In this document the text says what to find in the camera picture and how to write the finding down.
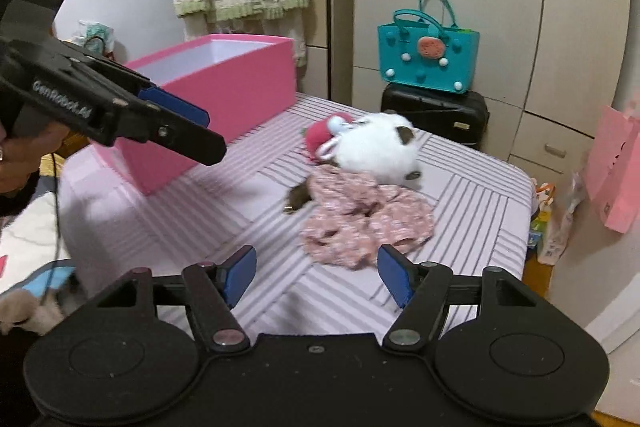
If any teal tote bag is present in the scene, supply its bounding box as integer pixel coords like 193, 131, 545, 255
377, 0, 481, 94

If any pink floral cloth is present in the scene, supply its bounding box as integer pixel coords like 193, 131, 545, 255
300, 167, 436, 270

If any pink storage box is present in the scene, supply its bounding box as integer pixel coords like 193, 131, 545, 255
92, 33, 297, 196

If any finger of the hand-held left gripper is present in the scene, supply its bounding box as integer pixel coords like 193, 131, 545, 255
120, 67, 210, 128
100, 99, 227, 166

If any pink paper bag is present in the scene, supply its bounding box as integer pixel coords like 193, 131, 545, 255
582, 104, 640, 234

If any white patterned bag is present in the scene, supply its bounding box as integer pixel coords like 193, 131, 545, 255
70, 21, 117, 58

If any white plush cat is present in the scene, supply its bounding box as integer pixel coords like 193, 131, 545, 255
330, 111, 426, 185

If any person's left hand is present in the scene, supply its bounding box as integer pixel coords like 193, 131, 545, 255
0, 126, 68, 196

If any red plush toy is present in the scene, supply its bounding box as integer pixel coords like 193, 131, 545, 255
302, 111, 356, 165

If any beige fluffy cloth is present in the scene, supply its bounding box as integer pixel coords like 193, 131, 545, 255
0, 292, 68, 334

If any pale blue pacifier charm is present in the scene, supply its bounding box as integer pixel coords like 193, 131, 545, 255
317, 116, 351, 162

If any colourful small box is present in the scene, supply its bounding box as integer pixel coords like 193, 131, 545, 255
529, 181, 556, 253

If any black suitcase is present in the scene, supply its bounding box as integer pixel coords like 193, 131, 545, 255
381, 83, 490, 150

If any brown plush piece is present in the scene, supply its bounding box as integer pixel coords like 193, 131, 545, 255
284, 183, 316, 214

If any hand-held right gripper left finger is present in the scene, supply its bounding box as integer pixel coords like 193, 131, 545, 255
95, 245, 257, 353

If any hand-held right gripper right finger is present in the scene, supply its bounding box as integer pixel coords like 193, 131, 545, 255
377, 244, 538, 352

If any black cable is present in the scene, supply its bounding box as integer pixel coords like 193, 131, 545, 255
39, 151, 65, 308

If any white patterned blanket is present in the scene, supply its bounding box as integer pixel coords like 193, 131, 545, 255
0, 194, 66, 295

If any white plastic bag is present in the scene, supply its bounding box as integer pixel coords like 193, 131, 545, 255
545, 172, 586, 265

